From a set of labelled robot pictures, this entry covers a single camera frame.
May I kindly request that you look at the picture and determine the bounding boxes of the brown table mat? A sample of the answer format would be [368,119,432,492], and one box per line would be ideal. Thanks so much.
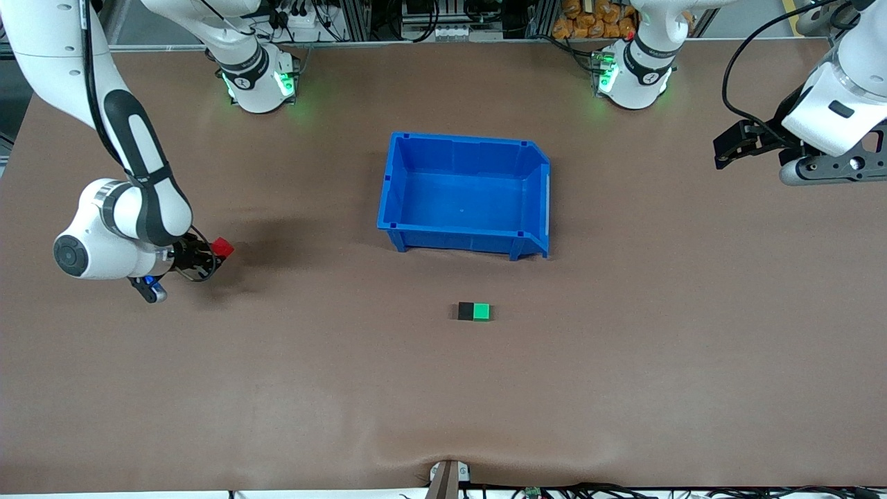
[0,38,887,494]

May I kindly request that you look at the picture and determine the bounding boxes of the white power strip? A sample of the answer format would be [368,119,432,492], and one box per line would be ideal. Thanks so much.
[274,7,321,44]

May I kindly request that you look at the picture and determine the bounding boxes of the blue plastic storage bin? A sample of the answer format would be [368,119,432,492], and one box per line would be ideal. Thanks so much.
[377,132,552,261]

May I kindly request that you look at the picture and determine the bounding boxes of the white long socket bar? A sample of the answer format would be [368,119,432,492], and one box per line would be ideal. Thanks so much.
[402,24,505,41]

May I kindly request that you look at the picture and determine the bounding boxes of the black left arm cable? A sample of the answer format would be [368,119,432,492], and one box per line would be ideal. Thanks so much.
[721,0,857,146]

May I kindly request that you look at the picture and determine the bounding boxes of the grey camera stand bracket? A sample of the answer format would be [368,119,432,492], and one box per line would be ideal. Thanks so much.
[428,459,472,499]

